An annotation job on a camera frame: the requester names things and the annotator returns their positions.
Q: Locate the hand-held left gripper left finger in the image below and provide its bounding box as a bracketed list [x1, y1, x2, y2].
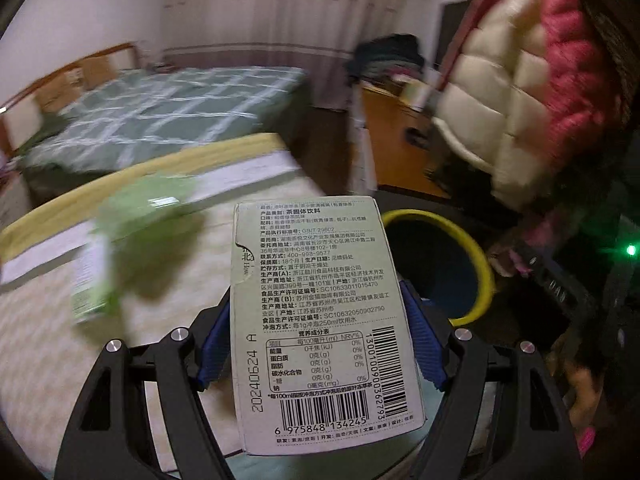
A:
[52, 285, 236, 480]

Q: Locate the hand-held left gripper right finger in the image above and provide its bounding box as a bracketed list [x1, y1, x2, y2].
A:
[399, 280, 586, 480]

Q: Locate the yellow-rimmed dark blue trash bin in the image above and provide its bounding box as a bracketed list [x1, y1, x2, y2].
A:
[381, 209, 496, 326]

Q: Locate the pale green cardboard box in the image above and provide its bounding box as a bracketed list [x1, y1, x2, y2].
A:
[231, 196, 430, 457]

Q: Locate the bright green box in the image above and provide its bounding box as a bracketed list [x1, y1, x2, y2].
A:
[70, 172, 213, 323]

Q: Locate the wooden dresser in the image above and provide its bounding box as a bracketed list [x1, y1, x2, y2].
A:
[350, 85, 452, 199]

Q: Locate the cream puffer jacket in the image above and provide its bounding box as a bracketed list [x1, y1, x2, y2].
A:
[431, 0, 557, 209]

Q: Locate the pink puffer jacket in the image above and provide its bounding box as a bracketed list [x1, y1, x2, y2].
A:
[520, 0, 627, 172]

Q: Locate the light green packet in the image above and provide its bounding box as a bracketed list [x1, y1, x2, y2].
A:
[402, 82, 437, 109]

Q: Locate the pile of folded clothes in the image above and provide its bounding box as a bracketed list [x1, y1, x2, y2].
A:
[348, 34, 426, 86]

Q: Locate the wooden headboard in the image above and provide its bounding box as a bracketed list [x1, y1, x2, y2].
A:
[0, 42, 142, 161]

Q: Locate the striped beige curtain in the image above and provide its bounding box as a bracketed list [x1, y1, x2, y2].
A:
[162, 0, 417, 107]

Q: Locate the black wall panel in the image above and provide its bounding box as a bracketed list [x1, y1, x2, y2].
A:
[434, 0, 482, 77]

